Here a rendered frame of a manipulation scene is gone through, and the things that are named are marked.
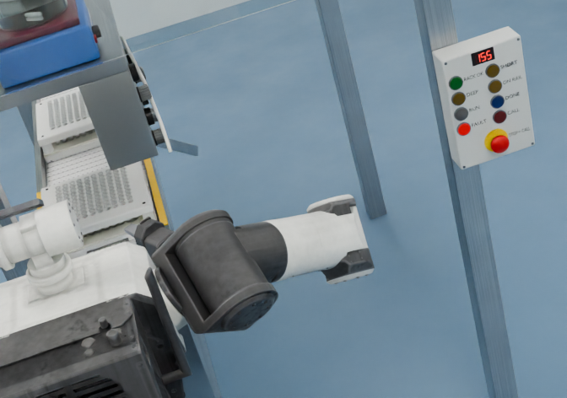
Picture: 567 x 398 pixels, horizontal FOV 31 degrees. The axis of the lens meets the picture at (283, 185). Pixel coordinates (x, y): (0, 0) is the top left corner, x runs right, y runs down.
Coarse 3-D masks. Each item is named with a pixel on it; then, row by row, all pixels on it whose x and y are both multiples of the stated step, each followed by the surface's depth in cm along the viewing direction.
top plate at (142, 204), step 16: (80, 176) 246; (96, 176) 244; (112, 176) 242; (128, 176) 240; (144, 176) 239; (48, 192) 243; (144, 192) 232; (80, 208) 233; (112, 208) 229; (128, 208) 227; (144, 208) 227; (80, 224) 227; (96, 224) 226; (112, 224) 227
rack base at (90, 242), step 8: (152, 200) 238; (128, 224) 231; (136, 224) 230; (96, 232) 231; (104, 232) 231; (112, 232) 230; (120, 232) 229; (88, 240) 229; (96, 240) 228; (104, 240) 228; (112, 240) 229; (80, 248) 228; (88, 248) 228; (96, 248) 230; (72, 256) 228
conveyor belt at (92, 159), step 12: (48, 96) 310; (72, 156) 272; (84, 156) 271; (96, 156) 269; (48, 168) 270; (60, 168) 268; (72, 168) 267; (84, 168) 265; (96, 168) 263; (144, 168) 257; (48, 180) 264; (60, 180) 262; (120, 240) 231; (132, 240) 230
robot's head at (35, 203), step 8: (32, 200) 137; (40, 200) 139; (8, 208) 137; (16, 208) 137; (24, 208) 137; (32, 208) 140; (0, 216) 137; (8, 216) 140; (0, 256) 135; (0, 264) 137
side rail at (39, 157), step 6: (36, 102) 299; (36, 132) 282; (36, 138) 278; (36, 144) 275; (36, 150) 272; (42, 150) 276; (36, 156) 269; (42, 156) 272; (36, 162) 266; (42, 162) 269; (36, 168) 263; (42, 168) 265; (36, 174) 260; (42, 174) 261; (36, 180) 257; (42, 180) 257; (36, 186) 255; (42, 186) 254
